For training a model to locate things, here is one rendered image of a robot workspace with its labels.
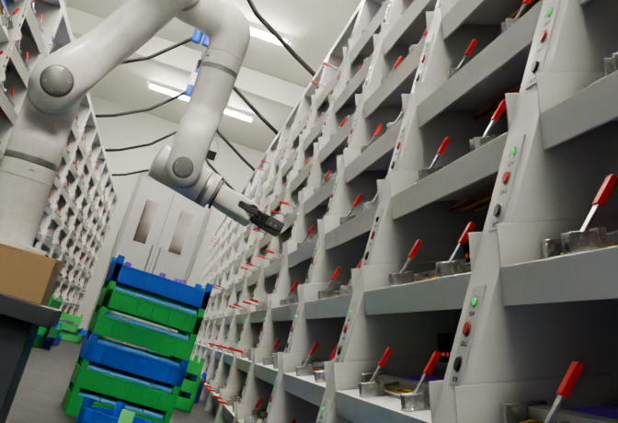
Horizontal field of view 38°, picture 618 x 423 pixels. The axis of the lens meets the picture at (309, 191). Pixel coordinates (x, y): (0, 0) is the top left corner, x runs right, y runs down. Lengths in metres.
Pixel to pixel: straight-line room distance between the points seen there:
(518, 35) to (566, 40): 0.20
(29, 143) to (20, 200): 0.12
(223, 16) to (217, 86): 0.17
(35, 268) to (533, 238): 1.17
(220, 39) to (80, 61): 0.33
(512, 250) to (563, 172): 0.12
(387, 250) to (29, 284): 0.74
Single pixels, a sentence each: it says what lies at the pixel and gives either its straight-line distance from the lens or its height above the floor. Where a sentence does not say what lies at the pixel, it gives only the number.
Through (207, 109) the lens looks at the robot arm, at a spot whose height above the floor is 0.81.
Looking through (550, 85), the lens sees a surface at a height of 0.71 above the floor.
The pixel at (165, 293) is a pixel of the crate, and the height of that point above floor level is 0.41.
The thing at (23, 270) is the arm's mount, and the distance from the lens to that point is 1.96.
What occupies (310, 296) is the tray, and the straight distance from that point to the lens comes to 2.43.
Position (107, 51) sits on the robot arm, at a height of 0.85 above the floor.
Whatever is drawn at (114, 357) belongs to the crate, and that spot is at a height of 0.19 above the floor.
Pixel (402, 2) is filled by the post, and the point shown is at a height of 1.39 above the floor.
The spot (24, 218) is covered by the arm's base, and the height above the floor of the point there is 0.44.
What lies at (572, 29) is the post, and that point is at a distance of 1.17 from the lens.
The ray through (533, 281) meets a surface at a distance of 0.99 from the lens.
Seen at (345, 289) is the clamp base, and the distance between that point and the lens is 1.98.
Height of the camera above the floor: 0.30
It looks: 11 degrees up
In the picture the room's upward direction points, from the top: 17 degrees clockwise
